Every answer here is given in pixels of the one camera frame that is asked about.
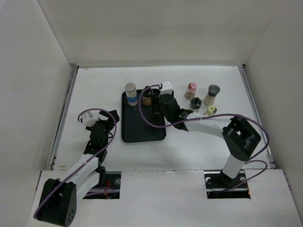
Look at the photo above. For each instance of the blue label silver lid jar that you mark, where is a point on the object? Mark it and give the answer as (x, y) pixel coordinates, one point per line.
(131, 94)

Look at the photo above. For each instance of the small black cap spice bottle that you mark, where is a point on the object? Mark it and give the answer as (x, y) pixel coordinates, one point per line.
(146, 97)

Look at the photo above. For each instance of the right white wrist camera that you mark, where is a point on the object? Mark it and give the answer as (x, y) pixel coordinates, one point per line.
(166, 87)

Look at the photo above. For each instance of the black lid grinder bottle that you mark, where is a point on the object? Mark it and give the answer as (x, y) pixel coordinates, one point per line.
(195, 104)

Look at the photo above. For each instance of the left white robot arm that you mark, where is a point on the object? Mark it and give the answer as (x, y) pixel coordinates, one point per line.
(87, 178)

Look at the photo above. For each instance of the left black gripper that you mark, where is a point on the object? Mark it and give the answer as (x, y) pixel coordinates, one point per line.
(110, 125)

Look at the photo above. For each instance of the pink lid spice bottle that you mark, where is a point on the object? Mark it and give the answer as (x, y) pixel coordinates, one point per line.
(191, 91)

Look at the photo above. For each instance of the yellow lid white bottle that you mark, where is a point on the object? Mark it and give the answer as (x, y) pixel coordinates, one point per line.
(211, 110)

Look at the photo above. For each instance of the clear lid pepper grinder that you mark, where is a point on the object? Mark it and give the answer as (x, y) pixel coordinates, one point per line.
(213, 91)

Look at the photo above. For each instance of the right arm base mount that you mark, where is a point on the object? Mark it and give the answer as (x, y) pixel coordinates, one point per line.
(220, 186)

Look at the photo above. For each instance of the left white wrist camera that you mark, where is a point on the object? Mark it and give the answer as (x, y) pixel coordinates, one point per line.
(88, 119)

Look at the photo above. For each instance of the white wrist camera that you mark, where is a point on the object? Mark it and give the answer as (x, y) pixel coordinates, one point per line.
(166, 87)
(88, 119)

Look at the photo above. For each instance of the black plastic tray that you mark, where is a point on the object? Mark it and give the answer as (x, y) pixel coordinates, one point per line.
(134, 129)

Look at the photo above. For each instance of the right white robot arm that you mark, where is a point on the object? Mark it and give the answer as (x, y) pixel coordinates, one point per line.
(240, 137)

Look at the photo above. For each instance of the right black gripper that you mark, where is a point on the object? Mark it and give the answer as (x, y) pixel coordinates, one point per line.
(173, 93)

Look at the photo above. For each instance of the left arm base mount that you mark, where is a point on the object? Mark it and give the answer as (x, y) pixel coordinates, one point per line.
(108, 187)

